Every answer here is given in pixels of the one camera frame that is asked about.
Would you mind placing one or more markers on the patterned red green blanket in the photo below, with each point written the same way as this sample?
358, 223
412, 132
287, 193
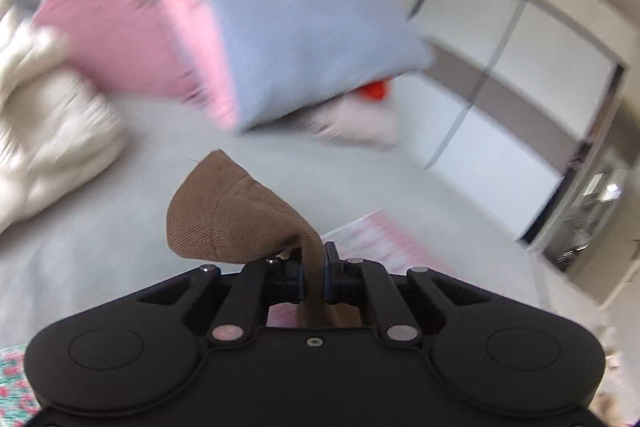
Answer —
380, 237

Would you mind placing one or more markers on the orange plush toy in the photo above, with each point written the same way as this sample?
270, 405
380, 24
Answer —
374, 91

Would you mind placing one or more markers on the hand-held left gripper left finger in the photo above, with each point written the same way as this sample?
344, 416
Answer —
299, 279

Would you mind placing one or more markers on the pink pillow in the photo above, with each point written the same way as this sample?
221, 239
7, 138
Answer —
115, 37

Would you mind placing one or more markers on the white fluffy blanket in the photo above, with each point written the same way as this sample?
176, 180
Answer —
50, 122

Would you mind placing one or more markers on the dark mirror panel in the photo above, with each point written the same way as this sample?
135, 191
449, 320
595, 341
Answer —
595, 212

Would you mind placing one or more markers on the brown fleece blanket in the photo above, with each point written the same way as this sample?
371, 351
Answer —
230, 217

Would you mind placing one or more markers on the white wardrobe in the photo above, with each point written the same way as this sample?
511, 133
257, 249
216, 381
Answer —
520, 67

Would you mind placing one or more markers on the grey bed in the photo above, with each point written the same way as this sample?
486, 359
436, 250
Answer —
140, 217

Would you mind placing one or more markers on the beige pillow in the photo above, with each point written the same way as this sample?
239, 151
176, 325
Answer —
360, 119

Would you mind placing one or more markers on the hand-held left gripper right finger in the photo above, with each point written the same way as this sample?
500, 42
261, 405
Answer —
327, 279

